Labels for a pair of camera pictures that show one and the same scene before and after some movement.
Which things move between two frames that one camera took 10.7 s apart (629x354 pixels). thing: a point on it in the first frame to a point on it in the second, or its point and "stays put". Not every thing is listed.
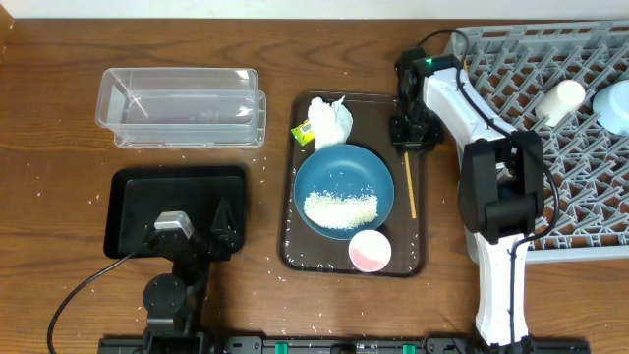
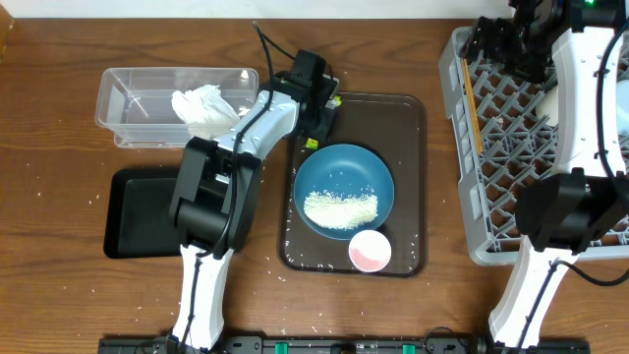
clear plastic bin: [183, 107] stays put
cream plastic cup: [559, 101] stays put
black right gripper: [416, 140] to [485, 37]
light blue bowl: [611, 107] stays put
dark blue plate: [345, 169] stays put
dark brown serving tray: [302, 249] stays put
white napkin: [332, 123] to [205, 110]
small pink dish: [370, 251] stays put
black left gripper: [195, 241] to [319, 124]
